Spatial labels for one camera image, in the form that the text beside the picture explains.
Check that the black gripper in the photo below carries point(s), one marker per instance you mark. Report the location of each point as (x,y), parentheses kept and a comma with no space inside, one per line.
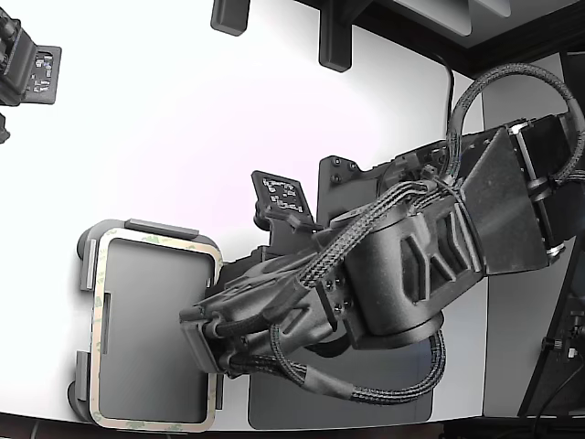
(265,297)

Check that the beige adhesive tape frame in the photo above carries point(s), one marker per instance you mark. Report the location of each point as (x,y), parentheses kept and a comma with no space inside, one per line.
(98,329)

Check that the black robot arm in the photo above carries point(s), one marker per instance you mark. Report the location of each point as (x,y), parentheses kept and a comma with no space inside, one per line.
(388,283)

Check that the light gray plastic box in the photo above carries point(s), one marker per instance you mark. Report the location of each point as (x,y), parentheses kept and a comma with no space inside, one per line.
(88,265)

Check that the dark gray foam pad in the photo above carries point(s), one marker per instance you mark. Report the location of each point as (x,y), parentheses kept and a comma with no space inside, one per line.
(320,411)

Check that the black clamp piece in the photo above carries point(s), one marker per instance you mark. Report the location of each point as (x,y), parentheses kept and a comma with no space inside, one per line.
(3,130)

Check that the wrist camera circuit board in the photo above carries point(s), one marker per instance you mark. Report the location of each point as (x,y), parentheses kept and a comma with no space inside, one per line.
(283,194)

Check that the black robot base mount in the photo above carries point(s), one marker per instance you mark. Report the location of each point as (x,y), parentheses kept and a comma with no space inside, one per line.
(333,192)

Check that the small black bracket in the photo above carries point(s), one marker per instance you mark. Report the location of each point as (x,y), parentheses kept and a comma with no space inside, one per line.
(228,16)

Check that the tall black bracket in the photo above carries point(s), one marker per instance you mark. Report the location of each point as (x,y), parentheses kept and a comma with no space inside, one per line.
(336,41)

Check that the black camera with circuit board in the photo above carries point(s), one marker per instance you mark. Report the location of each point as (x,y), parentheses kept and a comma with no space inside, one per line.
(27,59)

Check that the black shelf rail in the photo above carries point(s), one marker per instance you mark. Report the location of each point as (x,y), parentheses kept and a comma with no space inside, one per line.
(503,50)

